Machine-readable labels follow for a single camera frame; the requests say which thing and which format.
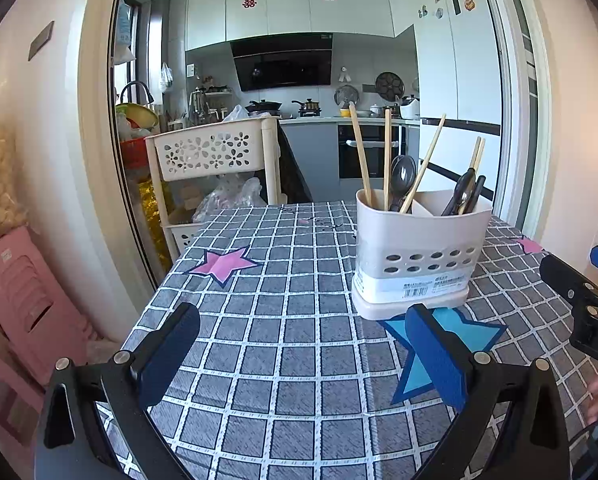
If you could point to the black range hood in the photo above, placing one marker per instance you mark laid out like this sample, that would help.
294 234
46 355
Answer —
302 59

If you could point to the dark metal spoon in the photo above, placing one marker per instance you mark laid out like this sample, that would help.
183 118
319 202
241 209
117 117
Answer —
460 193

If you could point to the white plastic utensil holder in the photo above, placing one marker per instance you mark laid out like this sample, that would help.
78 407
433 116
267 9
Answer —
422 257

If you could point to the wooden chopstick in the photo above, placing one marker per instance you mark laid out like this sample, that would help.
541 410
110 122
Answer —
387 158
474 177
475 153
368 191
409 198

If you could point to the black built-in oven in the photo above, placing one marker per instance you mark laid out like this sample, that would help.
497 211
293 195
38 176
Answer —
373 137

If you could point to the white refrigerator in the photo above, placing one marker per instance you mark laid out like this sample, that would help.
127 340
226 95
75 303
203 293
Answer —
460 99

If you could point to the grey checked tablecloth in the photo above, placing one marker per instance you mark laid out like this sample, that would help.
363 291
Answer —
285 380

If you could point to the beige plastic storage rack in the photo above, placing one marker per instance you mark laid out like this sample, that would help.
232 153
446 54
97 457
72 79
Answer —
245 145

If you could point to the white upper cabinets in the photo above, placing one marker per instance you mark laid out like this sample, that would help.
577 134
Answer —
213 21

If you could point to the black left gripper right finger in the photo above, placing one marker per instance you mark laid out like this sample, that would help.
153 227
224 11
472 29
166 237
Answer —
534 441

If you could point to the black wok on stove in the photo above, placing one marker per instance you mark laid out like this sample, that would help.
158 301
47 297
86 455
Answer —
263 106

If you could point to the black handled spoon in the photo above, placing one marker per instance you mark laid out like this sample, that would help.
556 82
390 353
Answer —
474 195

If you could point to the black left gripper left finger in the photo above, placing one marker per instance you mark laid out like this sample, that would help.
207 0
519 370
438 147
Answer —
71 440

